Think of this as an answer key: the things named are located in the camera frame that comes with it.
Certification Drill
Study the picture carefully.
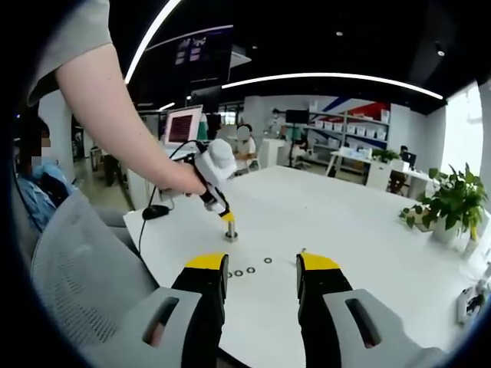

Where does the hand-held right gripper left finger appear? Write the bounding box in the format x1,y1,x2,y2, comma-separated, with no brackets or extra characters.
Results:
114,252,230,368

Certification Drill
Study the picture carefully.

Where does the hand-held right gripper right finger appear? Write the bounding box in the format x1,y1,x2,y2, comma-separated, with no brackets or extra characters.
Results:
295,251,449,368

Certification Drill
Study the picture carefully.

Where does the person's left hand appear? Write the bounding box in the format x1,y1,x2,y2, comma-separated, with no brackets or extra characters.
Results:
164,163,209,199

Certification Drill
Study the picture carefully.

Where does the white framed computer monitor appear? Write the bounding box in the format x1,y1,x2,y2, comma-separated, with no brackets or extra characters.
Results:
163,103,204,146

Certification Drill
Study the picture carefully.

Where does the black computer mouse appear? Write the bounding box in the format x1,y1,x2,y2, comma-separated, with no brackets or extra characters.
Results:
142,205,170,220

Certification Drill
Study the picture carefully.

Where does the black monitor on stand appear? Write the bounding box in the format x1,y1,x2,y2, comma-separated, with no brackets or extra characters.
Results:
285,109,310,169

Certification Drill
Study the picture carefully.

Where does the hanging dark display panel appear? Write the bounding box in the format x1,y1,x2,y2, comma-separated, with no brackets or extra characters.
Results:
147,25,234,84

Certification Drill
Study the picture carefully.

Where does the grey mesh office chair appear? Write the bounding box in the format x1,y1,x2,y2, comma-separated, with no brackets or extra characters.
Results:
30,191,162,346

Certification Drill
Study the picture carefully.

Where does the curved ceiling light strip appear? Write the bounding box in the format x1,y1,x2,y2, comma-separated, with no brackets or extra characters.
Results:
221,72,444,100

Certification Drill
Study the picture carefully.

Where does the straight ceiling light strip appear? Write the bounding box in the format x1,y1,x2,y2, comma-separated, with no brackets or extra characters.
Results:
124,0,181,84

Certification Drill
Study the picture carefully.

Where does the white handheld controller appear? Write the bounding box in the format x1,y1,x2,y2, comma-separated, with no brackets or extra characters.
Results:
456,281,488,325

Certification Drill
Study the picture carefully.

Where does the white storage shelving unit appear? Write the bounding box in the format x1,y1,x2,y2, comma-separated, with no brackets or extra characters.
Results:
306,101,390,154

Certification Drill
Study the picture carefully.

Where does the white background desk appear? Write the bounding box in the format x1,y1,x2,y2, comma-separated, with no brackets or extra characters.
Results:
329,149,430,196

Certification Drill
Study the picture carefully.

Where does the small white container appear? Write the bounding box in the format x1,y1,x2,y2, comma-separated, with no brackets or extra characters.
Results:
462,237,480,258

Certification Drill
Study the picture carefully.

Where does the green potted plant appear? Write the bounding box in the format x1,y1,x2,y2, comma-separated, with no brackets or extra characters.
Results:
398,163,490,245

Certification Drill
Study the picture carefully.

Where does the person's grey shirt sleeve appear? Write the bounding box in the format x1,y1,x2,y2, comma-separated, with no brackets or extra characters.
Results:
28,0,116,107

